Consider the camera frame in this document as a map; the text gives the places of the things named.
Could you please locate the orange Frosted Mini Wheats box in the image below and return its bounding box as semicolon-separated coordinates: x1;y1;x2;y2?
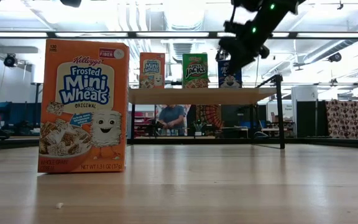
37;38;131;174
139;52;166;89

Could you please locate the white cabinet with black panel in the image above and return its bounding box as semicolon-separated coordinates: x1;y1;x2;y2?
291;85;319;138

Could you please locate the white air duct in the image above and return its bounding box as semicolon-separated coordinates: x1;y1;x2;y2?
0;45;39;55

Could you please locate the black computer monitor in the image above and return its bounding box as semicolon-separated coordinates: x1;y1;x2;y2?
221;105;252;128

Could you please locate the grey air vent grille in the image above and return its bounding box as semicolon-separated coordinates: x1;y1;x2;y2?
172;42;196;62

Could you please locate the small potted plant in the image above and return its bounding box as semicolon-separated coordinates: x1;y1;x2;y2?
193;119;207;137

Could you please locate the blue partition panel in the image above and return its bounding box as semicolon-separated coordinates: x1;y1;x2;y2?
0;101;42;137

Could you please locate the wooden shelf with black frame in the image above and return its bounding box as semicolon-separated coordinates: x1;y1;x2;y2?
128;73;286;150

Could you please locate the orange mandala tapestry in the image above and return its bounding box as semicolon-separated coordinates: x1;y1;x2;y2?
196;105;224;129

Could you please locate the red storage rack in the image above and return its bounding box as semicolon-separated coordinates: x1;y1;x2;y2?
134;111;155;138

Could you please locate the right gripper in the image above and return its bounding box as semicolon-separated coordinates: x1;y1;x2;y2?
225;34;270;76

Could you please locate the green Apple Jacks box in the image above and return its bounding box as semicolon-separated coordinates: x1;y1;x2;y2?
182;53;209;89

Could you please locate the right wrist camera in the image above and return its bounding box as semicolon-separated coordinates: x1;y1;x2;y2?
223;19;246;35

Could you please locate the black table edge rail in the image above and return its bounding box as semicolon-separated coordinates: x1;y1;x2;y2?
0;136;358;152

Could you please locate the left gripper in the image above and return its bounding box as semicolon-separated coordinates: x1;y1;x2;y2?
60;0;83;8

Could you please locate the brown heart patterned cloth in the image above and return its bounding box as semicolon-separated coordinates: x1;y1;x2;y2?
325;99;358;139

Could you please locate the LED light bar beam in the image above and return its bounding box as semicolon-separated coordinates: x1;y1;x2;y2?
0;30;358;40

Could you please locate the round silver air duct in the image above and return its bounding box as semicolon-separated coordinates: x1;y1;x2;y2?
163;0;207;32

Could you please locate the blue Frosted Flakes box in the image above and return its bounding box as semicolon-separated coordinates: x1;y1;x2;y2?
218;60;243;89

